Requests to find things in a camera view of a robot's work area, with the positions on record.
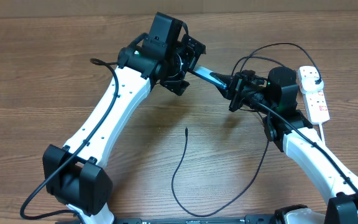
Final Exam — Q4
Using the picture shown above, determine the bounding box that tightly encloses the smartphone with blue screen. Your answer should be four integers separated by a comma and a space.
189, 65, 227, 90

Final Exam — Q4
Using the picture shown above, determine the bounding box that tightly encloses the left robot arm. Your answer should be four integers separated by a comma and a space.
42, 12, 205, 223

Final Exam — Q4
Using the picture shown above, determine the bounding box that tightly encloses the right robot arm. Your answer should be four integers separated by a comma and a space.
210, 67, 358, 223

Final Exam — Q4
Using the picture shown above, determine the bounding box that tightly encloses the white charger plug adapter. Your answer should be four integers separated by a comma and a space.
300, 78, 324, 94

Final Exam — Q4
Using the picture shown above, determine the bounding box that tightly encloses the white power strip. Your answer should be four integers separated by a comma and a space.
297, 66, 330, 124

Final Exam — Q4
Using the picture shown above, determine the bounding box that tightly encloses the white power strip cord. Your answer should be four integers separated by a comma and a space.
318, 123, 326, 146

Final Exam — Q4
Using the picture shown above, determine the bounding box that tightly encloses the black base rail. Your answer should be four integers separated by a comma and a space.
56, 213, 332, 224

